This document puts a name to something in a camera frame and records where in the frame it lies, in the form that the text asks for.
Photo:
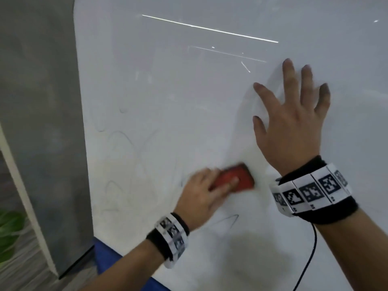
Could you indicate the person's left hand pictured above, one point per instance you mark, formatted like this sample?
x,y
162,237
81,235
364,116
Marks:
x,y
195,200

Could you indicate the person's right hand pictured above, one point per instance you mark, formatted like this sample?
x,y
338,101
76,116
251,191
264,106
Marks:
x,y
292,133

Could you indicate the person's left thumb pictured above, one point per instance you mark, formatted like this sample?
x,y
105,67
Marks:
x,y
225,184

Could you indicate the person's right thumb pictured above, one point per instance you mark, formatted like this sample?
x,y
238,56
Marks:
x,y
259,128

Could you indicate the person's right middle finger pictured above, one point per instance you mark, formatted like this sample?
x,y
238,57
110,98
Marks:
x,y
290,78

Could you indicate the person's right little finger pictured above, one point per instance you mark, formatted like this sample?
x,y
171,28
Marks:
x,y
323,98

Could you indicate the red whiteboard eraser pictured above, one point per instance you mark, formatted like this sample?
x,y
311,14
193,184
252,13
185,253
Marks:
x,y
243,176

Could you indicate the person's left forearm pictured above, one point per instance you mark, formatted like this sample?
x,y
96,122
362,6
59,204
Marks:
x,y
130,266

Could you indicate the person's right forearm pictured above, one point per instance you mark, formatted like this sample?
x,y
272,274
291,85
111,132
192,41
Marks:
x,y
354,254

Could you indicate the black wristband with marker tags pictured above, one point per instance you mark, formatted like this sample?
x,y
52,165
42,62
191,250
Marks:
x,y
171,236
315,190

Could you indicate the large white whiteboard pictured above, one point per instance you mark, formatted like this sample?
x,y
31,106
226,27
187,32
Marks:
x,y
182,103

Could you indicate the green leafy plant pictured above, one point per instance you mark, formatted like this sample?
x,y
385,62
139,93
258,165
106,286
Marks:
x,y
8,227

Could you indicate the blue board frame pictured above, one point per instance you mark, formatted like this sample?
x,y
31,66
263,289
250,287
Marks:
x,y
104,257

